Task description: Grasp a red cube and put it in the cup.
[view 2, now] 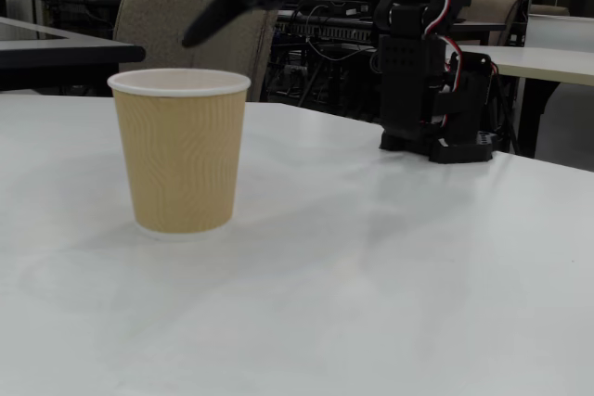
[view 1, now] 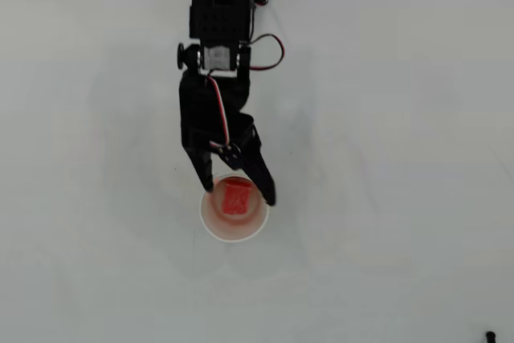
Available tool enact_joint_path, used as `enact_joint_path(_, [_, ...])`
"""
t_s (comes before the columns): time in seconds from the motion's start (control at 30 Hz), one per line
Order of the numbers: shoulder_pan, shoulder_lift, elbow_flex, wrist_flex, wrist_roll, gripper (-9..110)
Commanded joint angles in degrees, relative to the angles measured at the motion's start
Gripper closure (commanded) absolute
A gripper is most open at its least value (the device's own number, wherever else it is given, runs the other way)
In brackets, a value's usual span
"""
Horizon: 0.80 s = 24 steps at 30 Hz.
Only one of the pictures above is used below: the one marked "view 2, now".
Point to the black equipment rack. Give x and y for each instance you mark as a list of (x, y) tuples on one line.
[(325, 32)]

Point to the beige fabric chair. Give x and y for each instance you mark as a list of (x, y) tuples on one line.
[(153, 20)]

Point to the tan paper cup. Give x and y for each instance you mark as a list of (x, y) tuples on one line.
[(181, 159)]

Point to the grey table with black edge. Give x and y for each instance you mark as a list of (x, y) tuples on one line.
[(55, 55)]

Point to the white background table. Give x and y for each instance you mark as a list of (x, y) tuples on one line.
[(561, 29)]

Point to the white table with black legs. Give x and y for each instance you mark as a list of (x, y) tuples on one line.
[(543, 64)]

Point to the beige chair with dark frame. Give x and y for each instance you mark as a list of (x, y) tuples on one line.
[(492, 8)]

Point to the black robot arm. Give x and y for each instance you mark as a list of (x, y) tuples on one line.
[(404, 71)]

